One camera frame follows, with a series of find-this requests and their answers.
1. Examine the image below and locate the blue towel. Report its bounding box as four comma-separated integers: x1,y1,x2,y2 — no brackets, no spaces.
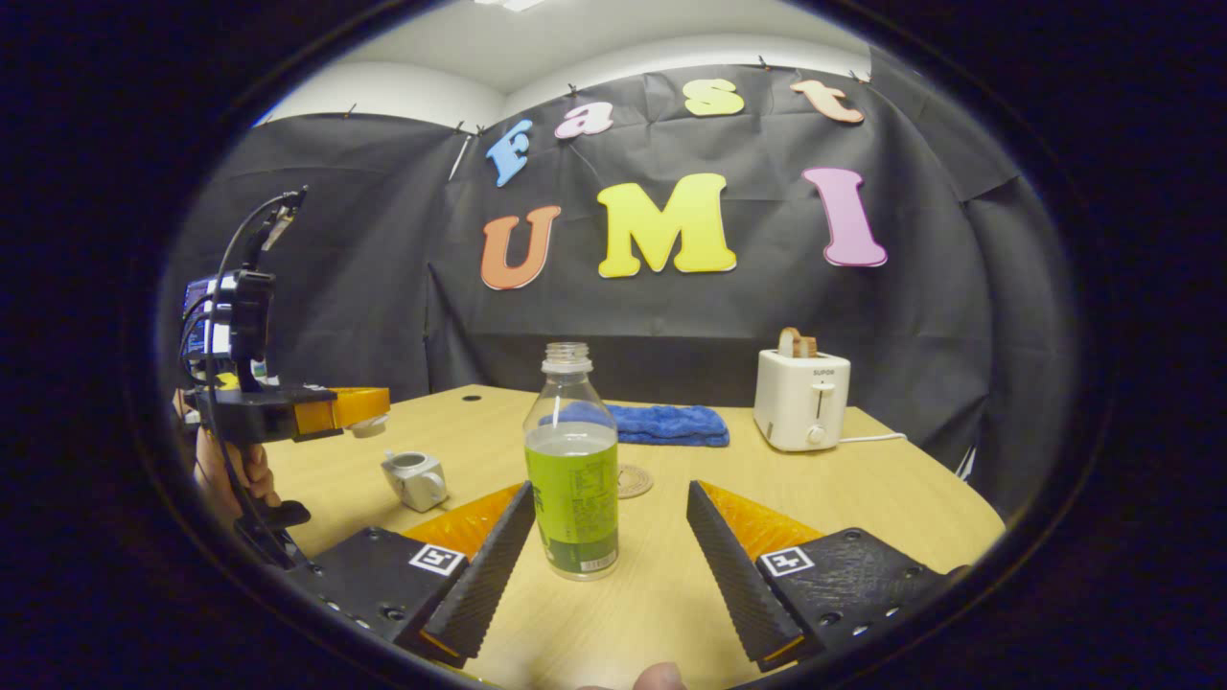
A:
539,401,730,449

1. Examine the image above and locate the white toaster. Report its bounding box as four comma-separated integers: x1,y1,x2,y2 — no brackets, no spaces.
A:
752,348,852,453

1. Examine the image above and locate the white ceramic teacup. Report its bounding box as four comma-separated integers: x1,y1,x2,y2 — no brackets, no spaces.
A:
382,450,449,513

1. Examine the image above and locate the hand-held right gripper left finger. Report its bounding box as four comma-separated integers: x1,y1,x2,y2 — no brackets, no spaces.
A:
288,481,536,669

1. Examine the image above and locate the green label water bottle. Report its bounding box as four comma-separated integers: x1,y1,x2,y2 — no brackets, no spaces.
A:
522,342,620,582

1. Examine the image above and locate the computer monitor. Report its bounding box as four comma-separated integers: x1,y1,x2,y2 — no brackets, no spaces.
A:
183,279,232,358

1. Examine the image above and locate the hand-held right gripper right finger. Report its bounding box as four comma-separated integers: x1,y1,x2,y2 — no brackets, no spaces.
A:
685,479,969,672

